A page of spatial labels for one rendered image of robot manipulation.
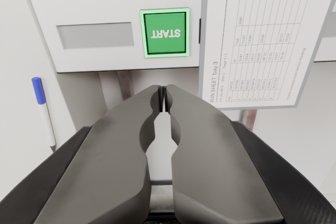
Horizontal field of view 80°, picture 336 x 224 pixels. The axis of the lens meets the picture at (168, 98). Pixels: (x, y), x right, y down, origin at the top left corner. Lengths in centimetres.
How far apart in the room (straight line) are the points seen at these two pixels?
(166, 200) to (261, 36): 50
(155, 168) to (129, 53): 42
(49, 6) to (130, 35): 9
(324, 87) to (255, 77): 29
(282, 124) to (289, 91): 26
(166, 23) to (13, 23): 18
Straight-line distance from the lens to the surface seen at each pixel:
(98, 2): 26
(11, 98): 36
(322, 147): 70
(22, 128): 40
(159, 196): 63
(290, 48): 30
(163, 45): 26
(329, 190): 91
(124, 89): 42
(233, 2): 26
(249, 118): 49
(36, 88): 32
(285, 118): 57
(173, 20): 25
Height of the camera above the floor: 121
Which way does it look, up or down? 58 degrees down
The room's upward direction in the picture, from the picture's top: 180 degrees clockwise
